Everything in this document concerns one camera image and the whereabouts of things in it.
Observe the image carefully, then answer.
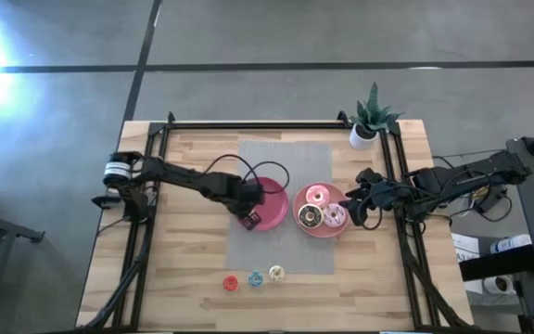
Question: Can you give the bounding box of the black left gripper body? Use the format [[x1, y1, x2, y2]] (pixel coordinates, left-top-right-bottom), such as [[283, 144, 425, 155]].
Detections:
[[227, 178, 267, 217]]

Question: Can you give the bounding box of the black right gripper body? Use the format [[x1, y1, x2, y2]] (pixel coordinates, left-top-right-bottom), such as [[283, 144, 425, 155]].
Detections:
[[354, 167, 410, 212]]

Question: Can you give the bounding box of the large pink-white sprinkled donut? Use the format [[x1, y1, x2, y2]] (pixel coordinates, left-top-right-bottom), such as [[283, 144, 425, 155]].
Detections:
[[322, 202, 348, 229]]

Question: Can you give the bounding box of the large pink donut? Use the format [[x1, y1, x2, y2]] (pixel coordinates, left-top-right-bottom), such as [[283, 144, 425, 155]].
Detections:
[[305, 184, 331, 209]]

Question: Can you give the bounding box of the large chocolate donut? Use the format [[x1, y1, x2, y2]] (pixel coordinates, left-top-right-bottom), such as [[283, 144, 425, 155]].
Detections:
[[297, 203, 324, 229]]

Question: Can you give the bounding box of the magenta plate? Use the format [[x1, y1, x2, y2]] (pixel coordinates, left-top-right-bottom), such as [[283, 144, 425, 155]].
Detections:
[[243, 176, 290, 232]]

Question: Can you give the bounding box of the salmon pink plate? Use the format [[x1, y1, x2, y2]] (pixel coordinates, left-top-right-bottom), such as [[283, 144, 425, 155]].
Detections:
[[292, 182, 351, 239]]

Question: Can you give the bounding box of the grey placemat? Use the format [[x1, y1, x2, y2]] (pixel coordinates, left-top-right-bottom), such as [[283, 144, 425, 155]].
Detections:
[[223, 140, 337, 276]]

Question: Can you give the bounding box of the potted plant white pot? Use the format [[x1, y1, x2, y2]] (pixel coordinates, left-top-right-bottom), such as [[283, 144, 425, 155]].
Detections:
[[349, 82, 405, 151]]

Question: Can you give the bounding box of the white box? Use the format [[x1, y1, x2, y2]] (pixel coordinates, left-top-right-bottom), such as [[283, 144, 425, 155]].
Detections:
[[451, 231, 481, 263]]

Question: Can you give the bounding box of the white bottle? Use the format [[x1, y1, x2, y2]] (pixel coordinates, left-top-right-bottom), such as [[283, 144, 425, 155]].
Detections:
[[489, 234, 533, 255]]

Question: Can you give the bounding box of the white paper roll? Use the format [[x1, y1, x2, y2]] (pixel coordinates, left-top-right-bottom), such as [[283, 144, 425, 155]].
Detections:
[[482, 275, 516, 296]]

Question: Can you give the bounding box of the black stand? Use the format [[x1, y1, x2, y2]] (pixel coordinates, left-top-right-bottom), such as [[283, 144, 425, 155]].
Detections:
[[0, 183, 45, 245]]

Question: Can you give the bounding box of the black cable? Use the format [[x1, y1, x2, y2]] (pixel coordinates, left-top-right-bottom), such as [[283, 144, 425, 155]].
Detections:
[[201, 153, 292, 196]]

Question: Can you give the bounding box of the black aluminium table frame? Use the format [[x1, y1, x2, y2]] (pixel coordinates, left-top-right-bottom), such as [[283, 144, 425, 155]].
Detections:
[[75, 110, 477, 333]]

